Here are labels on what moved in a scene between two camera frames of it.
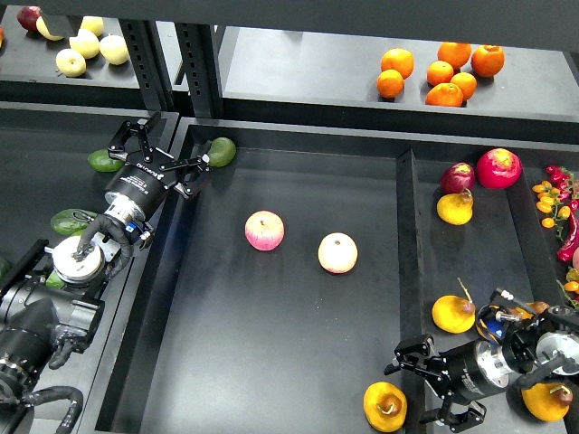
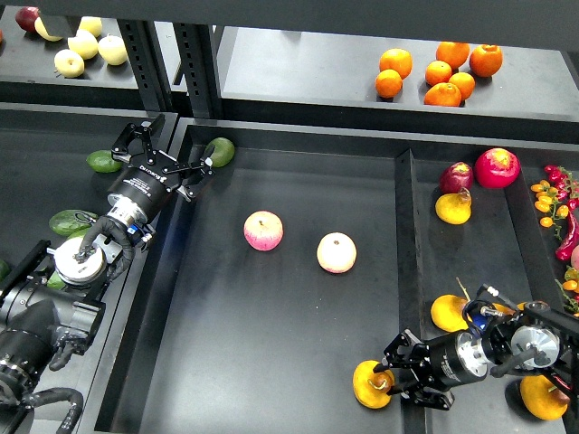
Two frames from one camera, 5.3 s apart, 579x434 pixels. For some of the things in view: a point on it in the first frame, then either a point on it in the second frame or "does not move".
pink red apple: (264, 230) does not move
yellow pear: (384, 406) to (371, 388)
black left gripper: (140, 179) does not move
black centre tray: (225, 338) does not move
